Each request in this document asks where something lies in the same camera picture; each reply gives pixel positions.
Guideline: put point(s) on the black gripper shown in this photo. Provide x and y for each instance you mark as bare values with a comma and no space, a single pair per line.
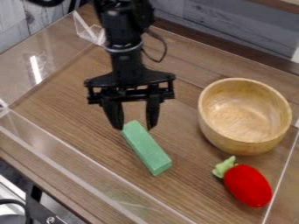
130,83

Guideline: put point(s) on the green rectangular block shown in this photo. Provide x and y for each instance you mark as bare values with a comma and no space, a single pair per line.
146,148

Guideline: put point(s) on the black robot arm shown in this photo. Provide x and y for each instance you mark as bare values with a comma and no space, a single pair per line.
126,20

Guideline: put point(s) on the brown wooden bowl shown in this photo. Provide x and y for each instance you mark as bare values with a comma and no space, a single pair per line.
245,116

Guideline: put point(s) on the red plush strawberry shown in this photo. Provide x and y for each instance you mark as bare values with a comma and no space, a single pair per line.
245,182

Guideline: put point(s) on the clear acrylic corner bracket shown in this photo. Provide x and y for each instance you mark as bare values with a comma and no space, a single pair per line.
93,33

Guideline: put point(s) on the clear acrylic front wall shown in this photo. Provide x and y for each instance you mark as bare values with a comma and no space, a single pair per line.
81,183

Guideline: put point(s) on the black metal table bracket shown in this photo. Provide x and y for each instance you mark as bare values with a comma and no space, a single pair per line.
39,212

